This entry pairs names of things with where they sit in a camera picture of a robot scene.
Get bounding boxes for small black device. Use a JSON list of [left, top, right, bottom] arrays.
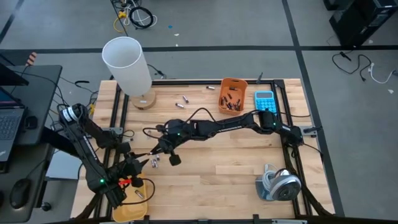
[[24, 115, 39, 130]]

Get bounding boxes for black cable coil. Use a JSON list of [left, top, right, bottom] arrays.
[[127, 6, 155, 30]]

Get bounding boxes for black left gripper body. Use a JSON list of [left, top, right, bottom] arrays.
[[114, 142, 144, 189]]

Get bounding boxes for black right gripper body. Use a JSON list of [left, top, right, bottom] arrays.
[[155, 124, 182, 167]]

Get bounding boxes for white floor cable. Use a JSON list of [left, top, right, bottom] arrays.
[[367, 62, 396, 85]]

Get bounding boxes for yellow cable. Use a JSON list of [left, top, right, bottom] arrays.
[[112, 10, 129, 34]]

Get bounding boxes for black aluminium rig frame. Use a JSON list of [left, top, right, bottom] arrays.
[[73, 78, 336, 224]]

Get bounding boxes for black floor cable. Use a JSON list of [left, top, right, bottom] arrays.
[[331, 50, 373, 83]]

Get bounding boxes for blue calculator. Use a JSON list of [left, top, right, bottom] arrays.
[[254, 90, 278, 114]]

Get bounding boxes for white lamp with wooden base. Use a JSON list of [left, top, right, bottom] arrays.
[[101, 35, 157, 111]]

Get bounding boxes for orange plastic bin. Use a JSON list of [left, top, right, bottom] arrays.
[[218, 77, 249, 116]]

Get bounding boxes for black computer tower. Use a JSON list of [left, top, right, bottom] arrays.
[[328, 5, 377, 48], [357, 0, 398, 37]]

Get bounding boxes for yellow plastic bin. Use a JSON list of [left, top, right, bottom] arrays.
[[111, 174, 149, 223]]

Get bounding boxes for orange black striped marker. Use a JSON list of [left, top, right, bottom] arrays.
[[25, 51, 38, 67]]

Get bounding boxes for black laptop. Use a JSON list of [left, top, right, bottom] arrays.
[[0, 86, 26, 174]]

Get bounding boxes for black computer mouse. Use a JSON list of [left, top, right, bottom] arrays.
[[9, 177, 32, 210]]

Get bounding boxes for white box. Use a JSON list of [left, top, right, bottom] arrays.
[[45, 148, 87, 182]]

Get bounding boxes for black desk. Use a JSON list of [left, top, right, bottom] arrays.
[[0, 64, 63, 147]]

